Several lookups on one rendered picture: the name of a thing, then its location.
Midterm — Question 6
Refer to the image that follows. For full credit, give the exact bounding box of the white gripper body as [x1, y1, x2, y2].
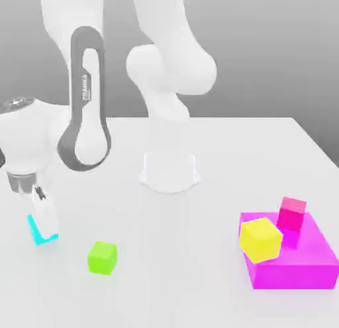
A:
[31, 186, 60, 241]

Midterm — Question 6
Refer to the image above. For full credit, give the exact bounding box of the small cyan cube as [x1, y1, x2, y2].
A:
[26, 213, 60, 247]

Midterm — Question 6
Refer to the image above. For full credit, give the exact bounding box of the small green cube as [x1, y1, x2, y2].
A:
[87, 241, 118, 276]

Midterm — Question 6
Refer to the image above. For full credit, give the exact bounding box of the small yellow cube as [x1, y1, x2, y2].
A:
[239, 217, 283, 264]

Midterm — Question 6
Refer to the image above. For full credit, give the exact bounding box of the small pink cube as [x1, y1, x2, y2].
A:
[276, 196, 307, 233]

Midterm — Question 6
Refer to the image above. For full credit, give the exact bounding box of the large magenta box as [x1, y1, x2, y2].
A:
[239, 211, 339, 291]

